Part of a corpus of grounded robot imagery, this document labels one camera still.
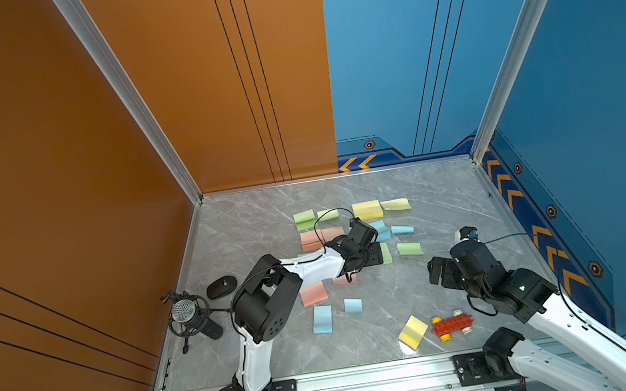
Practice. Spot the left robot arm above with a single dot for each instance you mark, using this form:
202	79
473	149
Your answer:
262	306

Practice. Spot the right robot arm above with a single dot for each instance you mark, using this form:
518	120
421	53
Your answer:
534	301

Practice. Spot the torn blue page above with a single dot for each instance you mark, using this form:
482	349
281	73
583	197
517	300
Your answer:
402	229
353	306

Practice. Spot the torn green memo page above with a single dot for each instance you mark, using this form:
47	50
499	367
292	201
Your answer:
328	215

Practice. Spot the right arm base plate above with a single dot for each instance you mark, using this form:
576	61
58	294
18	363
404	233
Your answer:
478	368

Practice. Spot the black microphone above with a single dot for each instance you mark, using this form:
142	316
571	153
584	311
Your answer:
191	315

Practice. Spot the green memo pad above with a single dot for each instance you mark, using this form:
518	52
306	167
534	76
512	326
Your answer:
305	221
386	255

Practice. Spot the yellow memo pad front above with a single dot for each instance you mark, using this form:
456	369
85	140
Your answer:
413	333

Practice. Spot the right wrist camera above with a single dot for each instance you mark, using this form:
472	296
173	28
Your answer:
467	233

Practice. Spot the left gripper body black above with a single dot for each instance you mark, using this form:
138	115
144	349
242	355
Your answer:
372	254

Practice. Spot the red toy car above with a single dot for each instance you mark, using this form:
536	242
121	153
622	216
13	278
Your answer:
457	323

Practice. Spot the black computer mouse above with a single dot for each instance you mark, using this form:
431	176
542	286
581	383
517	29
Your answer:
222	287

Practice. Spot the yellow memo pad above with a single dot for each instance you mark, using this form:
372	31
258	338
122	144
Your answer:
368	210
413	333

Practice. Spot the blue memo pad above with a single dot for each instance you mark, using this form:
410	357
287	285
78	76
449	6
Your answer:
382	230
323	320

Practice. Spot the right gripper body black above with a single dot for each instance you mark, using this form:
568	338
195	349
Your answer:
451	276

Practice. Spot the pink fanned memo pad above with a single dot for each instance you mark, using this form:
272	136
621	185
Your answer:
311	241

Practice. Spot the torn yellow memo page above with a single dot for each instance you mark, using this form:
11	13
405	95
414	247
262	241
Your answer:
396	205

